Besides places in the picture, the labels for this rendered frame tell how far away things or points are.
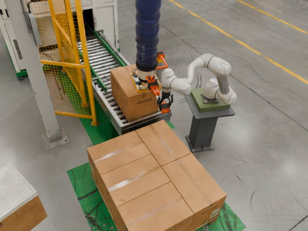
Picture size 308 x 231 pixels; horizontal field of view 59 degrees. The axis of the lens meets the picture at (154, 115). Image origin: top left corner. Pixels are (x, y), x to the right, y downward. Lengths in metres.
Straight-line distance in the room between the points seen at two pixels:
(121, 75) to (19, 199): 1.83
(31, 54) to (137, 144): 1.47
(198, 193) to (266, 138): 1.85
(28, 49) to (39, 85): 0.46
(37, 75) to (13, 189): 1.39
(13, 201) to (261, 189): 2.73
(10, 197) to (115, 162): 1.09
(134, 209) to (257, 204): 1.57
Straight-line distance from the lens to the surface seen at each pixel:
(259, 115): 4.68
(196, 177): 2.92
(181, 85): 2.24
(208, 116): 3.25
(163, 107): 2.54
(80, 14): 3.20
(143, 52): 2.77
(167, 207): 2.70
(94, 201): 3.38
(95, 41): 5.09
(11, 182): 2.46
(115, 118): 3.35
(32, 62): 3.24
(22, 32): 3.08
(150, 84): 2.81
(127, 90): 3.18
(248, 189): 3.67
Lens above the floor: 2.91
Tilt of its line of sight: 43 degrees down
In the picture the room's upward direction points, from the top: 4 degrees clockwise
